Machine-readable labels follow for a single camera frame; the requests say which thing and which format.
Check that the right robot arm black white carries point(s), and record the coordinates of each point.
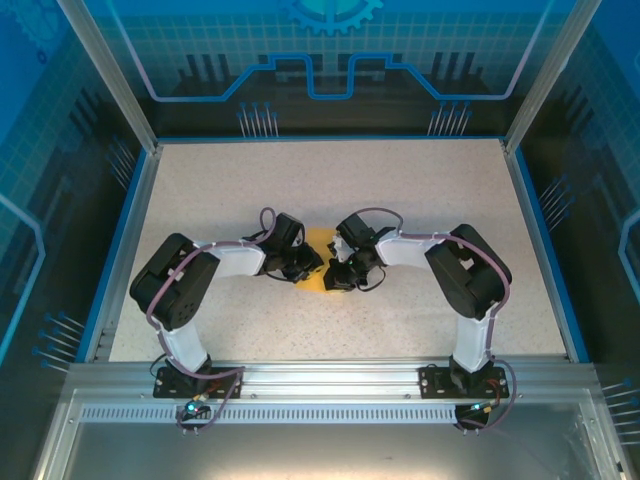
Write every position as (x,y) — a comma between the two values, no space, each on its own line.
(405,250)

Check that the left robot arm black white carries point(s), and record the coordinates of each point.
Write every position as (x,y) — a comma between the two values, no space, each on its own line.
(235,262)

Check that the connector board with green light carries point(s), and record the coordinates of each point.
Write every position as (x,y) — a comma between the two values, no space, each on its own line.
(480,407)
(192,409)

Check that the metal front panel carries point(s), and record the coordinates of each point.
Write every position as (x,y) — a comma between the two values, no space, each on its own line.
(320,450)

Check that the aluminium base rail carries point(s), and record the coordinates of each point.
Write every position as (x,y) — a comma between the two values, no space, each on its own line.
(330,380)

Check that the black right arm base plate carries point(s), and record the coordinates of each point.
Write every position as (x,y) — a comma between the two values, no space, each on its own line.
(431,382)

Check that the aluminium side rail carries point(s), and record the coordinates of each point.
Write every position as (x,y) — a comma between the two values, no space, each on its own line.
(523,200)
(127,250)

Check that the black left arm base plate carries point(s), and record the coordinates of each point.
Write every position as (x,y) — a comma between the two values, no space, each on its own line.
(167,387)

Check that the aluminium frame post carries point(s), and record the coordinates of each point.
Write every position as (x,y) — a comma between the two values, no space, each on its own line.
(114,75)
(548,75)

